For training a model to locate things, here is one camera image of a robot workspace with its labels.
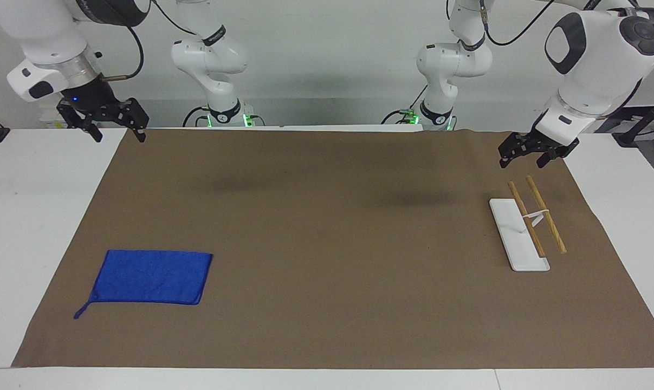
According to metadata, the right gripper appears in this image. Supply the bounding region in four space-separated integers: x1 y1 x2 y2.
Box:
56 76 150 144

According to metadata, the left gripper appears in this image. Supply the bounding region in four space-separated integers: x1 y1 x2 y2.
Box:
498 126 581 169

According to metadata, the blue towel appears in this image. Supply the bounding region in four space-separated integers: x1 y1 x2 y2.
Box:
74 249 214 320

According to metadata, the white rack with wooden bars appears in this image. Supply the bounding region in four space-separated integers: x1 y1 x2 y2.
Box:
489 174 568 272

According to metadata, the black cable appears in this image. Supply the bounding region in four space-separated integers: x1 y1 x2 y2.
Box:
150 0 198 37
381 86 431 126
183 105 212 128
481 0 558 47
100 24 145 83

